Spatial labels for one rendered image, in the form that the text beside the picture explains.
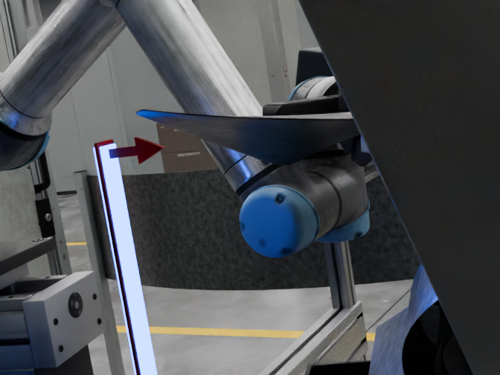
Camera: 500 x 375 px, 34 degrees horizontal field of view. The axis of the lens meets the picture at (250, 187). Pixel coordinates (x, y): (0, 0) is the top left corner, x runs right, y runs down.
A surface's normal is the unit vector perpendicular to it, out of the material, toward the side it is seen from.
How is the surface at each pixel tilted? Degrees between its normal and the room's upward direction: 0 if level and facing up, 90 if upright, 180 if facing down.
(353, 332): 90
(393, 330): 55
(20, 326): 90
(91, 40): 131
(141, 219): 90
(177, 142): 90
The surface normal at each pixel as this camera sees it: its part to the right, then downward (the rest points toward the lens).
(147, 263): -0.69, 0.21
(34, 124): 0.81, 0.18
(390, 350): -0.89, -0.41
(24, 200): 0.88, -0.07
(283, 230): -0.46, 0.20
